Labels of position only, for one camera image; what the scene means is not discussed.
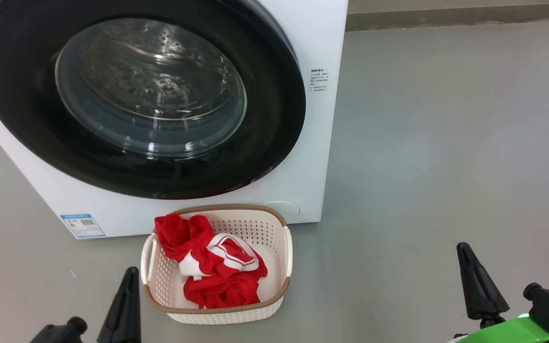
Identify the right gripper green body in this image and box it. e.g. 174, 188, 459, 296
448, 314, 549, 343

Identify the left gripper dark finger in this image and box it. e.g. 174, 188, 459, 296
96, 267, 142, 343

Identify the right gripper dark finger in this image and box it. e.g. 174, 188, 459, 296
456, 242, 511, 329

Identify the red and white garment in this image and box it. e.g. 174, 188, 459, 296
154, 212, 269, 309

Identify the black glass washing machine door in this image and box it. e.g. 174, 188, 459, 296
0, 0, 306, 201

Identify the cream perforated laundry basket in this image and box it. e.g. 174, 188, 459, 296
140, 204, 294, 325

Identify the white washing machine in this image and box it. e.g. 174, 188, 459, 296
0, 0, 349, 240

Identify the blue energy label sticker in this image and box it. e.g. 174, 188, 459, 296
60, 213, 107, 239

